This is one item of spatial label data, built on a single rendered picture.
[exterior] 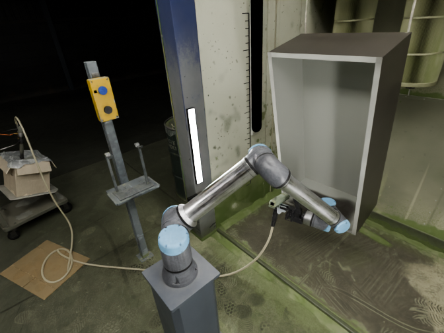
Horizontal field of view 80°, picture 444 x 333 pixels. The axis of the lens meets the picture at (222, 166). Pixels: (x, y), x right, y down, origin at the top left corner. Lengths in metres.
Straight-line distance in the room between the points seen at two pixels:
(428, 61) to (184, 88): 1.82
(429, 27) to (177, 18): 1.77
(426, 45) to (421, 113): 0.65
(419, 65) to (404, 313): 1.78
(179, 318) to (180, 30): 1.65
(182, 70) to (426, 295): 2.29
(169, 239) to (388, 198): 2.10
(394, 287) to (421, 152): 1.17
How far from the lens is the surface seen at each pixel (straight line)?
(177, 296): 1.46
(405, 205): 2.83
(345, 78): 1.87
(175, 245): 1.32
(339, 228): 1.61
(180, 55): 1.88
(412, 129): 2.94
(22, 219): 3.40
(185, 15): 1.91
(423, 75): 2.63
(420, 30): 2.58
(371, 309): 2.27
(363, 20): 2.79
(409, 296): 2.44
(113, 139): 1.97
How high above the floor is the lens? 1.81
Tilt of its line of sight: 29 degrees down
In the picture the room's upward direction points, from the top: 4 degrees counter-clockwise
